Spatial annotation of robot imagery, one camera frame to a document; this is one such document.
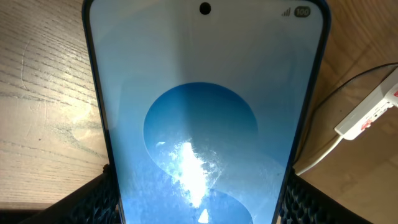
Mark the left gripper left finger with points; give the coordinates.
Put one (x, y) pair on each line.
(93, 203)

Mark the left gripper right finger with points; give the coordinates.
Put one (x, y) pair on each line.
(304, 204)

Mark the blue Galaxy smartphone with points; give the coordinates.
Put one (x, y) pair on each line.
(203, 102)

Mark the white power strip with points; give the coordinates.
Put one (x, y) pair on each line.
(383, 97)

